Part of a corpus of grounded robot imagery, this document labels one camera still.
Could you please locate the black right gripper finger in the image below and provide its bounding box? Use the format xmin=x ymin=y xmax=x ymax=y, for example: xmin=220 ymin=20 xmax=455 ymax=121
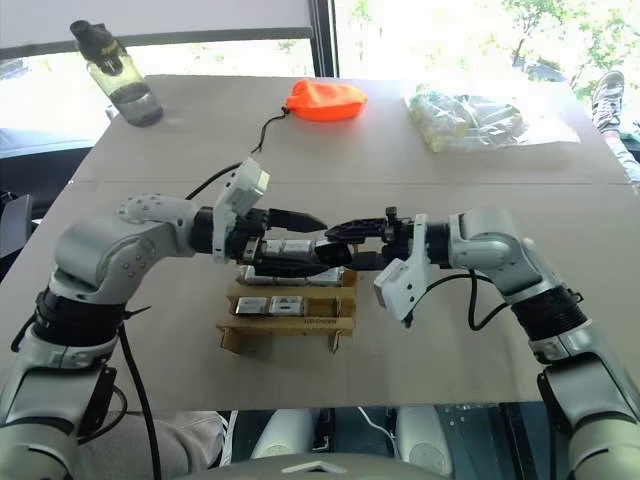
xmin=349 ymin=252 xmax=402 ymax=273
xmin=324 ymin=216 xmax=389 ymax=244

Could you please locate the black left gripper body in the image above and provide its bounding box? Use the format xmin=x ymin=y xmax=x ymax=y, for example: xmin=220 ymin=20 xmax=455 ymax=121
xmin=228 ymin=207 xmax=274 ymax=265

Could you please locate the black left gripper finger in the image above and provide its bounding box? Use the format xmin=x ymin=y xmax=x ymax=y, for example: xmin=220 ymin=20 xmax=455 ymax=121
xmin=253 ymin=253 xmax=332 ymax=277
xmin=267 ymin=208 xmax=327 ymax=234

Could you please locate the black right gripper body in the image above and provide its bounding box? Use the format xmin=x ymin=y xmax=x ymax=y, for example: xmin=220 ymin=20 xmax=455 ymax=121
xmin=378 ymin=205 xmax=417 ymax=262

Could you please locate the wooden slotted rack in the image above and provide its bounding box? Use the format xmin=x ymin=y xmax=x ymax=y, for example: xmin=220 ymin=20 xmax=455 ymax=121
xmin=215 ymin=239 xmax=362 ymax=355

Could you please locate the clear plastic bag with items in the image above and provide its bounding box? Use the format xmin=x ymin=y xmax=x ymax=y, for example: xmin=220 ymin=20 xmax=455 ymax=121
xmin=403 ymin=82 xmax=581 ymax=153

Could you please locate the white rounded robot leg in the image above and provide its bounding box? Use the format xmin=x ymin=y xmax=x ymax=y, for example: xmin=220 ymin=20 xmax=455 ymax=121
xmin=251 ymin=407 xmax=321 ymax=461
xmin=397 ymin=405 xmax=454 ymax=479

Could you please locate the dark window pillar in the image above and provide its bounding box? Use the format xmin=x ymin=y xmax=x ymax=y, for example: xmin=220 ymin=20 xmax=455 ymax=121
xmin=309 ymin=0 xmax=342 ymax=79

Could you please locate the clear black-lidded water bottle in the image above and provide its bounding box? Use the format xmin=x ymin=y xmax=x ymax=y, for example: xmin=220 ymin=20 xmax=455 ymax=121
xmin=69 ymin=19 xmax=165 ymax=127

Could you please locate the grey robot chest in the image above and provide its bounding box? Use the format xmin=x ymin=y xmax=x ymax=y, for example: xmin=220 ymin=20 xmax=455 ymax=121
xmin=174 ymin=452 xmax=436 ymax=480

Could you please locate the grey-beige trouser leg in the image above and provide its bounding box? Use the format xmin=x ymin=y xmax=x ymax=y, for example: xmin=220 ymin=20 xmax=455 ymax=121
xmin=74 ymin=409 xmax=229 ymax=480

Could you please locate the white roller blind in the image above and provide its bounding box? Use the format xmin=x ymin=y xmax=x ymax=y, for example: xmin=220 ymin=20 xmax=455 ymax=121
xmin=0 ymin=0 xmax=314 ymax=59

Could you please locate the dark chair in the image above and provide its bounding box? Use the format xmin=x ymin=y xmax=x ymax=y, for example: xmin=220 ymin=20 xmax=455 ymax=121
xmin=0 ymin=192 xmax=34 ymax=261

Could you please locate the grey striped sneaker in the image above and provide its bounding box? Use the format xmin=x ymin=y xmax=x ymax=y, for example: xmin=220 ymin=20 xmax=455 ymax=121
xmin=591 ymin=69 xmax=627 ymax=136

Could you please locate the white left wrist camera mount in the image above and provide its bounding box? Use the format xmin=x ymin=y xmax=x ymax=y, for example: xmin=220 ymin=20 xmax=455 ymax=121
xmin=212 ymin=158 xmax=272 ymax=264

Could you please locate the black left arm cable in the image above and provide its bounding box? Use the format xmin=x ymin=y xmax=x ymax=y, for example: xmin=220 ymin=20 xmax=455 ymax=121
xmin=117 ymin=162 xmax=246 ymax=480

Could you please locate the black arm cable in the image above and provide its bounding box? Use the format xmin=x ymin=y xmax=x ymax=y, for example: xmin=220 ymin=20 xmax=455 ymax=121
xmin=426 ymin=271 xmax=517 ymax=332
xmin=117 ymin=162 xmax=246 ymax=480

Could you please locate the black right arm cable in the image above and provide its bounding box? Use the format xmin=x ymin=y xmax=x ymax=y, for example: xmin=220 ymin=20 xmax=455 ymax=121
xmin=426 ymin=271 xmax=517 ymax=332

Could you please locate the orange drawstring pouch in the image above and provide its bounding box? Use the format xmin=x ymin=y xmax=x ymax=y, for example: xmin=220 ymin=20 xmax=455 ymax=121
xmin=252 ymin=78 xmax=369 ymax=154

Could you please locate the thin white cable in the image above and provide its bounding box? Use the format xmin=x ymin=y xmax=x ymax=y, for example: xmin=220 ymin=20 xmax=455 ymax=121
xmin=356 ymin=405 xmax=401 ymax=447

